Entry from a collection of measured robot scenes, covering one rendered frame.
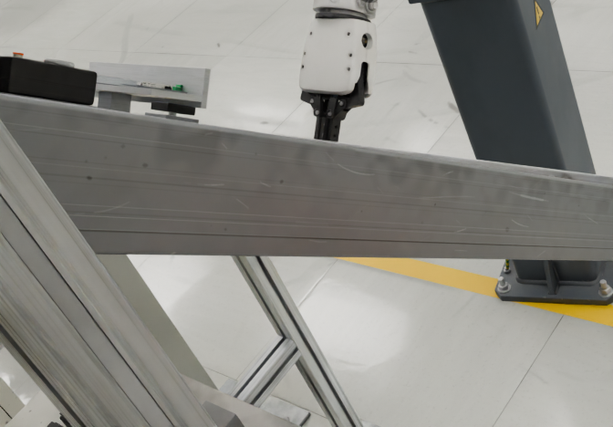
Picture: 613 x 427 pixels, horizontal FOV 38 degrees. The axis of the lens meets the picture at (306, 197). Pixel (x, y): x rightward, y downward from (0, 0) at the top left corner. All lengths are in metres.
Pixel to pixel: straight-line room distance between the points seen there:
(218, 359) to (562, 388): 0.79
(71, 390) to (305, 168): 0.18
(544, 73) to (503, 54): 0.09
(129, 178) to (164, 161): 0.02
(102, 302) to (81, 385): 0.03
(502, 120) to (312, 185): 1.17
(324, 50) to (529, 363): 0.83
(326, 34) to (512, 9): 0.40
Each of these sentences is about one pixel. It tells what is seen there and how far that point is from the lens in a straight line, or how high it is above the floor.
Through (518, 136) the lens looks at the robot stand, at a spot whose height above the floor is 0.39.
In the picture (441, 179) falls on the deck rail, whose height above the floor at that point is 0.99.
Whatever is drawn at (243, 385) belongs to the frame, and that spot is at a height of 0.32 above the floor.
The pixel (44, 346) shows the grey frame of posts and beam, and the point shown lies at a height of 1.13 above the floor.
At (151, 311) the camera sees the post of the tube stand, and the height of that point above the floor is 0.40.
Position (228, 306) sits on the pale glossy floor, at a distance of 2.21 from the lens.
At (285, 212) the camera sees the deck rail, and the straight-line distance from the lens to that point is 0.46.
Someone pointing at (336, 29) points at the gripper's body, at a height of 0.83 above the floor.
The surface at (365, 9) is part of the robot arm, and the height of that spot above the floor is 0.84.
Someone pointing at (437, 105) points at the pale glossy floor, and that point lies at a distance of 2.57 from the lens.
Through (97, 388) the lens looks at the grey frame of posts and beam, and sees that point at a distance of 0.36.
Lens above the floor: 1.31
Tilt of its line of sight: 33 degrees down
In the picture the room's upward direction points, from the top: 27 degrees counter-clockwise
